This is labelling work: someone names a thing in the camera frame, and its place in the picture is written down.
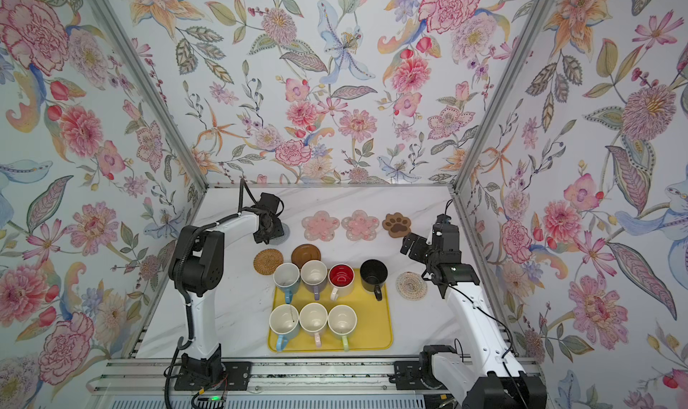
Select red interior white mug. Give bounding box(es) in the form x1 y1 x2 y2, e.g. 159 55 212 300
328 264 356 302

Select colourful woven round coaster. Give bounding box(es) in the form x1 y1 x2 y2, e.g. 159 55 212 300
395 272 427 302

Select blue mug back row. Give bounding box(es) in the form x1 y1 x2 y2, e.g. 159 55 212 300
272 263 300 304

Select woven rattan round coaster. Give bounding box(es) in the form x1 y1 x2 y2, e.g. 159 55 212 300
253 249 284 276

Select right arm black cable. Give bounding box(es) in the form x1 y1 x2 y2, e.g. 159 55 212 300
429 198 530 409

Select grey round coaster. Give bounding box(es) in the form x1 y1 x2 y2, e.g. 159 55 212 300
268 223 290 245

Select brown wooden round coaster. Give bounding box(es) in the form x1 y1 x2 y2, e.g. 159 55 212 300
291 244 322 269

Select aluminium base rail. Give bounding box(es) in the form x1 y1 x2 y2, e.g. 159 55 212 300
87 356 416 396

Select green handle mug front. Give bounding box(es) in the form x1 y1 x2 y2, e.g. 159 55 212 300
328 304 358 352

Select yellow tray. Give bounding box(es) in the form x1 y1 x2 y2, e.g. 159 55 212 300
284 269 393 353

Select black mug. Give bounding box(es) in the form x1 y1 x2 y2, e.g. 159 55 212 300
359 259 388 302

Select pink handle mug front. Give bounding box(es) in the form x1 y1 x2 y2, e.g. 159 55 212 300
299 303 329 349

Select pink flower coaster left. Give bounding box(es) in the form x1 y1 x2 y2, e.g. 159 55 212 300
302 210 340 242

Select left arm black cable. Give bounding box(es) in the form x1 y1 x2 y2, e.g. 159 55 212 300
162 179 270 409

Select blue handle mug front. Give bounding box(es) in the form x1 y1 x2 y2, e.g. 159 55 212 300
269 304 300 352

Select pink flower coaster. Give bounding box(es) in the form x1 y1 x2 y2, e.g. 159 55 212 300
302 210 340 242
341 210 380 242

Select purple mug back row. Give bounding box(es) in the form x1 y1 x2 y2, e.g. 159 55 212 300
300 260 329 302

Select pink flower coaster right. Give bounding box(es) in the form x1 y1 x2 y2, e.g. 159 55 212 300
341 210 380 242

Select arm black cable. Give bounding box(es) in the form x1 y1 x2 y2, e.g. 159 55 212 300
162 179 270 409
429 198 530 409

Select cork paw print coaster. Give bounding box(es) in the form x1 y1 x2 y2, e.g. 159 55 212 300
382 212 412 239

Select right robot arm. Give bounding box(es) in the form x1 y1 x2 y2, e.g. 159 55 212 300
401 214 548 408

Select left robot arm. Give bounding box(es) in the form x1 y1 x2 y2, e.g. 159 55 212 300
168 193 287 384

